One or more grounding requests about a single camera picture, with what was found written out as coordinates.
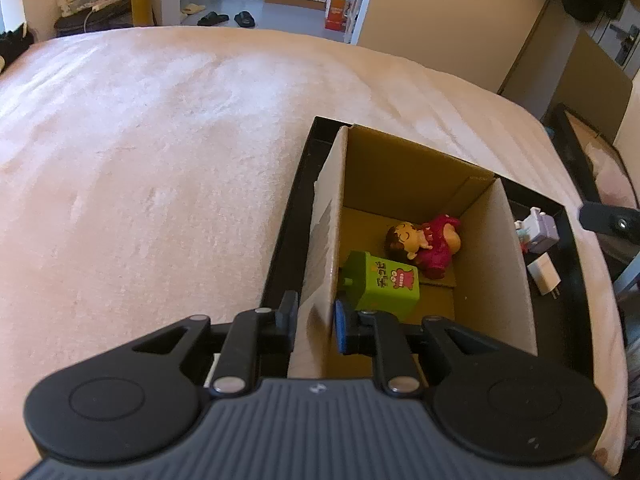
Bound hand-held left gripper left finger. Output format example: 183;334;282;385
131;290;301;396

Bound orange carton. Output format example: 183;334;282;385
324;0;349;31

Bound black low stand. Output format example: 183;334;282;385
54;7;135;38

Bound black tray with cardboard base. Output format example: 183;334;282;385
547;104;640;211

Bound door with metal handle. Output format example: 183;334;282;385
580;0;640;81

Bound white charger plug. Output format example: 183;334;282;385
527;252;563;301

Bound black shallow tray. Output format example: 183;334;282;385
260;116;596;386

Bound purple block toy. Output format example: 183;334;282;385
520;207;558;254

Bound cardboard box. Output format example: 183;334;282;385
287;125;539;381

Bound green cube toy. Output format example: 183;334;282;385
340;250;420;318

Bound large cardboard sheet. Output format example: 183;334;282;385
497;0;635;145

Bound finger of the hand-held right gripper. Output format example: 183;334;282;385
579;201;640;245

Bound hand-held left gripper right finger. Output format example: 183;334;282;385
334;299;538;398

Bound pink figurine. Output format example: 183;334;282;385
384;214;463;281

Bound pink plastic bag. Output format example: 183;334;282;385
597;147;640;206

